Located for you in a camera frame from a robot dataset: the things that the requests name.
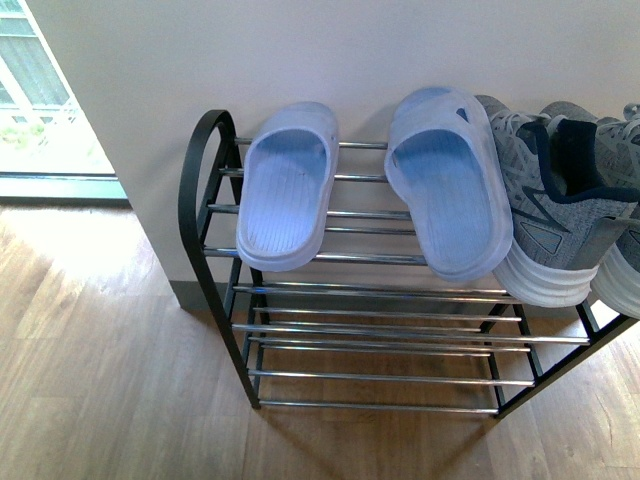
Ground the white slide sandal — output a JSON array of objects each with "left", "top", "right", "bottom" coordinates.
[
  {"left": 236, "top": 102, "right": 339, "bottom": 272},
  {"left": 384, "top": 87, "right": 513, "bottom": 282}
]

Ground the grey sneaker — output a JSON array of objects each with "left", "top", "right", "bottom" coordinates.
[
  {"left": 478, "top": 95, "right": 639, "bottom": 308},
  {"left": 589, "top": 103, "right": 640, "bottom": 320}
]

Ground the black metal shoe rack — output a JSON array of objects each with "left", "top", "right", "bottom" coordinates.
[{"left": 178, "top": 110, "right": 635, "bottom": 418}]

